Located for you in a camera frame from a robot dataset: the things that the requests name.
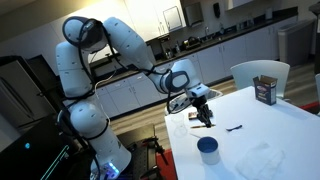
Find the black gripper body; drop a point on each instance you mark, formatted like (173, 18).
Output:
(202, 106)

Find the yellow pen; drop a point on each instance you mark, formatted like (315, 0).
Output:
(198, 126)

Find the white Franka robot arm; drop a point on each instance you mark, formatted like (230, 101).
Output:
(126, 40)

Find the clear plastic cup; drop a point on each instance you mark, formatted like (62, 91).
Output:
(179, 125)

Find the black marker pen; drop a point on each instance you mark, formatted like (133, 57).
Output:
(234, 127)

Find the white cup blue inside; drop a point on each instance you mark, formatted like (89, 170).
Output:
(209, 151)

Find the black tripod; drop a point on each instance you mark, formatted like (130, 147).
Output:
(155, 146)

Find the white lower kitchen cabinets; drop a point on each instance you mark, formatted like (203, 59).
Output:
(226, 56)

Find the white kitchen cabinets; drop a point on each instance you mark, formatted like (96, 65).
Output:
(156, 15)
(226, 56)

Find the black kettle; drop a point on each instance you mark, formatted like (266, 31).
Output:
(192, 42)

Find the blue cardboard box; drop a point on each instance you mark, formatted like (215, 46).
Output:
(265, 90)

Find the clear plastic bag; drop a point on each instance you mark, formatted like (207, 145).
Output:
(260, 161)

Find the white solid back chair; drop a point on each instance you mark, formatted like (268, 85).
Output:
(260, 70)

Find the black kitchen countertop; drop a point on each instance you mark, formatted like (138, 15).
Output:
(233, 32)

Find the grey paper towel dispenser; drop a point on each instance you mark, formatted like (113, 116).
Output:
(194, 14)

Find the black soap dispenser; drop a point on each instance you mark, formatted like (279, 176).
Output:
(217, 10)

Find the white upper kitchen cabinets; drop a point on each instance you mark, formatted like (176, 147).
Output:
(156, 15)

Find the white chair edge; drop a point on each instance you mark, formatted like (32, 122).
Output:
(318, 90)

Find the grey trash bin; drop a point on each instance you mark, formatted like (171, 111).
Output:
(296, 41)

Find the black control box cyan light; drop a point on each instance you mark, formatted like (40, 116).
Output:
(30, 153)

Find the stainless steel refrigerator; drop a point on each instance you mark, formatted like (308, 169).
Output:
(20, 90)

